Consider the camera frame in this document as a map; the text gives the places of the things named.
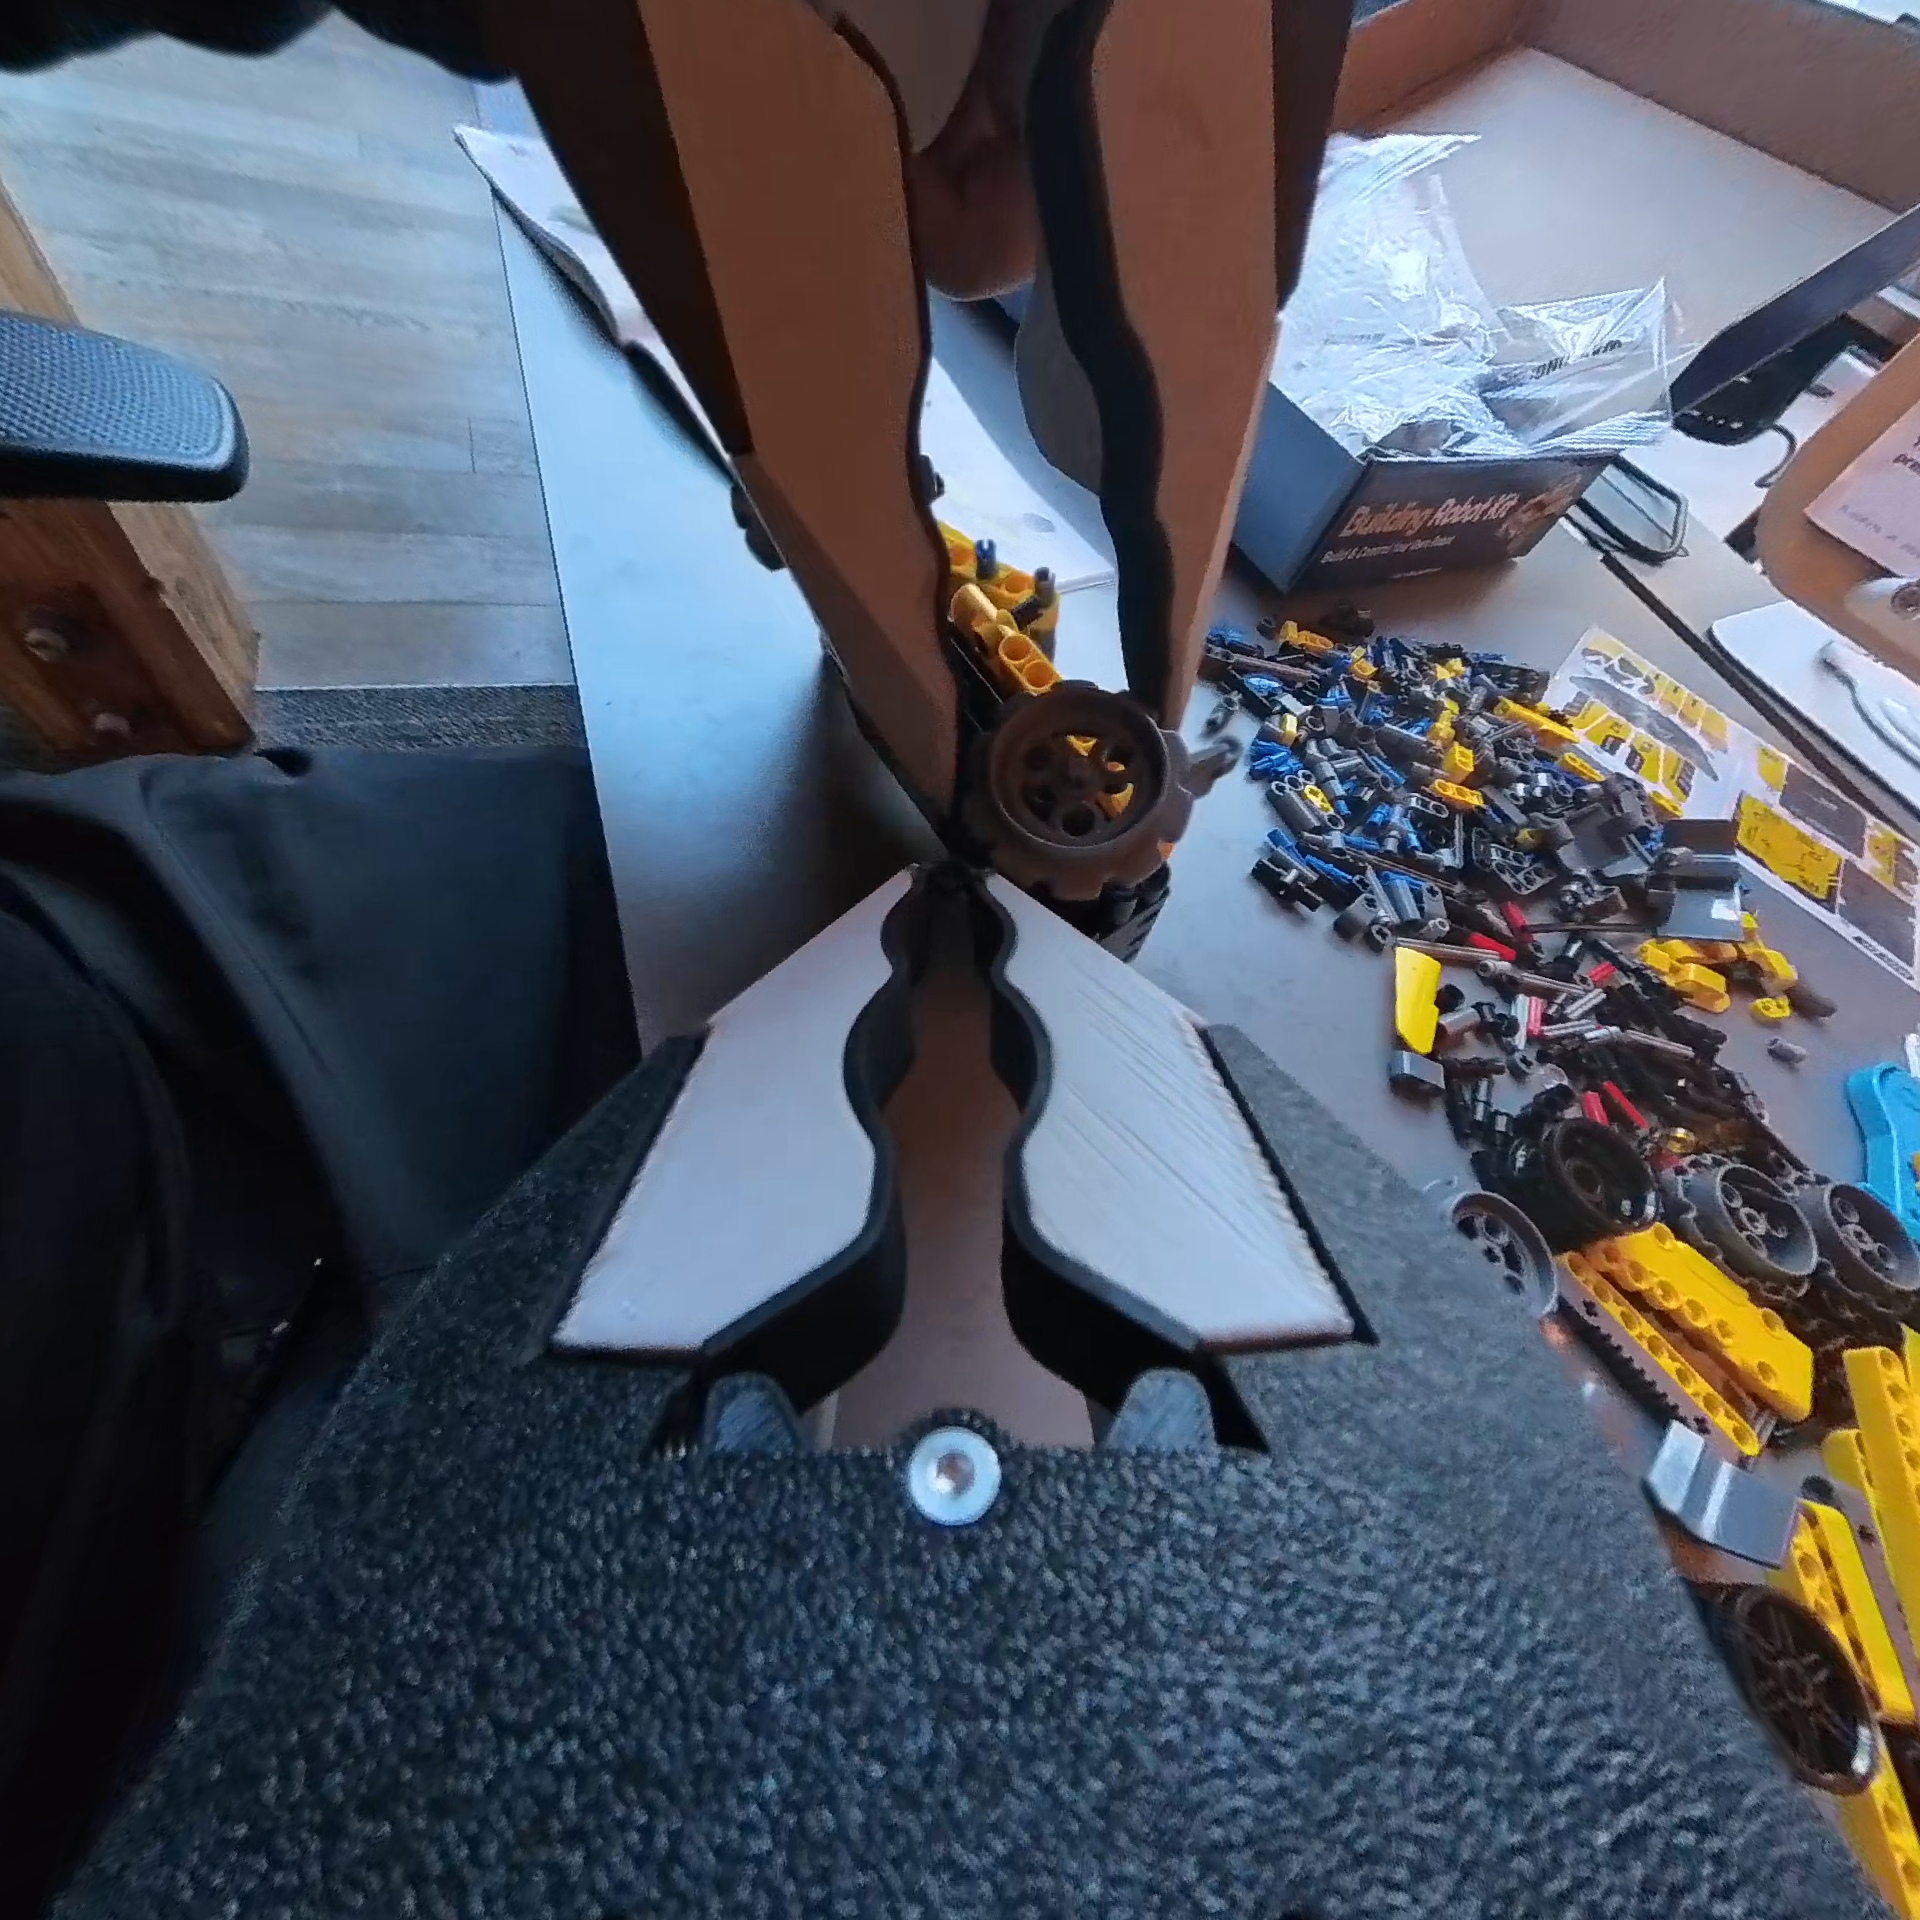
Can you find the printed paper sheet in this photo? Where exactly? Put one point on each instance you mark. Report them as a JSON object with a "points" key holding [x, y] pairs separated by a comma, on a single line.
{"points": [[1876, 481]]}

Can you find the wooden sign board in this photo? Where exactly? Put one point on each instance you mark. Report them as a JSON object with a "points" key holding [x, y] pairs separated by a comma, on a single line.
{"points": [[1793, 495]]}

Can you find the black desk stand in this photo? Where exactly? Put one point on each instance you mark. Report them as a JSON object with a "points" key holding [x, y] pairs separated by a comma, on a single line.
{"points": [[1800, 330]]}

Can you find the black and yellow toy chassis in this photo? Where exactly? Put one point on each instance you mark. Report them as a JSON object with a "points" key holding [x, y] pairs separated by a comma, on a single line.
{"points": [[1004, 628]]}

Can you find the grey desk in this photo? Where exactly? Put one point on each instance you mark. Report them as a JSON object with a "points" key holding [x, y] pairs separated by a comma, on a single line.
{"points": [[704, 779]]}

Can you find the person's left forearm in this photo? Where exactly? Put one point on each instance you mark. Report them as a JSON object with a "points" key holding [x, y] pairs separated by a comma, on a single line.
{"points": [[224, 30]]}

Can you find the blue brick separator tool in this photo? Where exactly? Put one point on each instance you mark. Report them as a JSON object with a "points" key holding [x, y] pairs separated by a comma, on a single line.
{"points": [[1886, 1142]]}

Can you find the large black toy tire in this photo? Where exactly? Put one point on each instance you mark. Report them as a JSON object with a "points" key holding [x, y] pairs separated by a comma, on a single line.
{"points": [[1793, 1680]]}

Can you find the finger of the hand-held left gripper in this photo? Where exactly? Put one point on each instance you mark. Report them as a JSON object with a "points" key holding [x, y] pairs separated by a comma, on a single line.
{"points": [[796, 299], [1214, 299]]}

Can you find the crumpled clear plastic wrap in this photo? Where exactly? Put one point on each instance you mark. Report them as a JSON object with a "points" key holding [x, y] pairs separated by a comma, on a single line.
{"points": [[1425, 299]]}

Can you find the black toy wheel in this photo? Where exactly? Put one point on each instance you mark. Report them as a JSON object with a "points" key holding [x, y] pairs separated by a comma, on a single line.
{"points": [[1748, 1223], [1869, 1244], [1583, 1184]]}

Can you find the large cardboard box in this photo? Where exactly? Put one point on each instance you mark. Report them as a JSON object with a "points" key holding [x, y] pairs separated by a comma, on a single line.
{"points": [[1651, 135]]}

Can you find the yellow and black sticker sheet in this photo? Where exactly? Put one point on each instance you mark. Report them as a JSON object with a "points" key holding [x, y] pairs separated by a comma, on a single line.
{"points": [[1787, 840]]}

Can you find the grey toy wheel with tire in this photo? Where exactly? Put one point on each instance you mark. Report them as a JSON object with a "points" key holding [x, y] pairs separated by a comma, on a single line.
{"points": [[1021, 795], [1119, 914]]}

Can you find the wooden post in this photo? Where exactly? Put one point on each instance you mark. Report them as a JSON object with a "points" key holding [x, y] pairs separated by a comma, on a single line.
{"points": [[119, 628]]}

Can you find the pile of small toy parts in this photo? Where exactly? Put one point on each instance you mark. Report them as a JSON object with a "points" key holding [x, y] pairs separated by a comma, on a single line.
{"points": [[1425, 779]]}

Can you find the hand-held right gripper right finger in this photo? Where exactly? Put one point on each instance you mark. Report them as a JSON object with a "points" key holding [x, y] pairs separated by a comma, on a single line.
{"points": [[1171, 1184]]}

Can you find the black chair armrest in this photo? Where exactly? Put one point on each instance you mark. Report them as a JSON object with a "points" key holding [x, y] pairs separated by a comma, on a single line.
{"points": [[105, 404]]}

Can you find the yellow curved toy panel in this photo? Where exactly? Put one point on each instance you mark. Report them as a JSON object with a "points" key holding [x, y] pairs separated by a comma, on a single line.
{"points": [[1417, 1002]]}

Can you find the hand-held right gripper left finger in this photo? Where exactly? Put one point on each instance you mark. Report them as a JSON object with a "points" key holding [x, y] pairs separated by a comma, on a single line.
{"points": [[720, 1184]]}

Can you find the grey curved toy panel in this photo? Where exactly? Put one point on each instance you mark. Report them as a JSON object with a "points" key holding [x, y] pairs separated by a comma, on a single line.
{"points": [[1724, 1499]]}

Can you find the dark blue kit box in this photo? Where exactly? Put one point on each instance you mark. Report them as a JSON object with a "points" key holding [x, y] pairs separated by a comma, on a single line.
{"points": [[1440, 523]]}

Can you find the person's legs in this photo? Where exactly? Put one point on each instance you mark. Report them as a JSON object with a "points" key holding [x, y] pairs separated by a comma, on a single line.
{"points": [[224, 1124]]}

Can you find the grey toy wheel rim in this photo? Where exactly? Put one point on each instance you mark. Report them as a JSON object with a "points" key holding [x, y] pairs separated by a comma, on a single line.
{"points": [[1501, 1248]]}

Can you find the white stand base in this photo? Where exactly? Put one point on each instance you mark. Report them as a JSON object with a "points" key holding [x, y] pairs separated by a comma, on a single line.
{"points": [[1771, 674]]}

